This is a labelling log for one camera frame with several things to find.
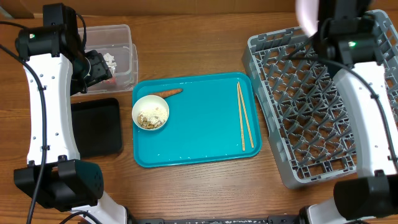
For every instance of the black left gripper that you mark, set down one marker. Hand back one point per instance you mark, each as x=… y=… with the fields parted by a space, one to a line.
x=101 y=71

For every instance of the white napkin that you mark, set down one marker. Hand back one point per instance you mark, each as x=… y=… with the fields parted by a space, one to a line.
x=111 y=63

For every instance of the red foil wrapper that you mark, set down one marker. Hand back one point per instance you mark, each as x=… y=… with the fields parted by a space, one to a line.
x=111 y=81

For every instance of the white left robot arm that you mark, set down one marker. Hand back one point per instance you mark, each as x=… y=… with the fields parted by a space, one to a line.
x=56 y=67

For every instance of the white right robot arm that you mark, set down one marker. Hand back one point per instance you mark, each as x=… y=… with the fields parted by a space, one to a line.
x=358 y=73

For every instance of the grey dishwasher rack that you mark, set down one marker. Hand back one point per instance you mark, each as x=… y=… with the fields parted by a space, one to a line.
x=309 y=131

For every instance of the clear plastic bin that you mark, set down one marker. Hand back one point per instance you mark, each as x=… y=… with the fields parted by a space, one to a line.
x=117 y=41

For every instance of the black rectangular tray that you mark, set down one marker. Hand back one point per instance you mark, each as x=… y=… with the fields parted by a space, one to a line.
x=97 y=127

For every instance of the cream bowl with food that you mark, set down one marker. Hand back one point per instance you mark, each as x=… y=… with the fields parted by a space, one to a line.
x=150 y=112

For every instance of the orange carrot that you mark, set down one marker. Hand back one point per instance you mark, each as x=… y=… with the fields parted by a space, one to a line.
x=167 y=93

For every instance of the teal plastic tray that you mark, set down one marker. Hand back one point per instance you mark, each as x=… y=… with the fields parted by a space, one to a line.
x=203 y=124

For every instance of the light wooden chopstick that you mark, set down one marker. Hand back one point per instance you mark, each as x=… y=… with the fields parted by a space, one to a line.
x=240 y=116

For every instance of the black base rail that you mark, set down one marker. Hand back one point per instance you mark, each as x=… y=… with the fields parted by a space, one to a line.
x=273 y=219

